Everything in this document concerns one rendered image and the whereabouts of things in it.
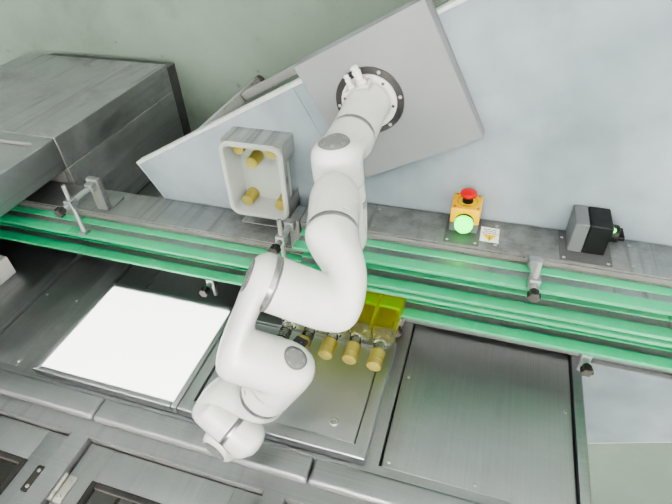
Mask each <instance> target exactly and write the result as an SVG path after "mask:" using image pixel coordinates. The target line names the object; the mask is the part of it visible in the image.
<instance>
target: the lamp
mask: <svg viewBox="0 0 672 504"><path fill-rule="evenodd" d="M473 224H474V220H473V218H472V217H471V216H470V215H468V214H460V215H458V216H457V217H456V218H455V222H454V227H455V229H456V230H457V231H458V232H459V233H468V232H470V231H471V230H472V227H473Z"/></svg>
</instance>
